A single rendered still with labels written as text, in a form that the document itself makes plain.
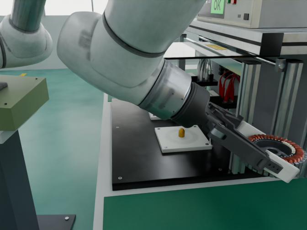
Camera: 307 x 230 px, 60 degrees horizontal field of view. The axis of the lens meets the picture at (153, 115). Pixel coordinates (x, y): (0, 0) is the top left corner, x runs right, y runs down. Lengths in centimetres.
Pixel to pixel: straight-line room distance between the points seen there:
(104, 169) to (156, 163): 14
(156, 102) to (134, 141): 45
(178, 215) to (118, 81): 34
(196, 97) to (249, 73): 22
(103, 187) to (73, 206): 114
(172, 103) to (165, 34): 12
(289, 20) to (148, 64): 47
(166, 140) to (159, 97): 43
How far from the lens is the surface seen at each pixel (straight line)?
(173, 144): 80
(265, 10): 72
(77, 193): 192
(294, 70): 68
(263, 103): 89
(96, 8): 546
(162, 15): 31
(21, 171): 140
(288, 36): 63
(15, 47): 116
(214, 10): 94
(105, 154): 83
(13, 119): 107
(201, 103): 43
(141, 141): 84
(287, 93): 68
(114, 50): 36
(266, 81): 87
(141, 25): 32
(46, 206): 189
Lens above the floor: 117
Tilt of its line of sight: 22 degrees down
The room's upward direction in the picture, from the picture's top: straight up
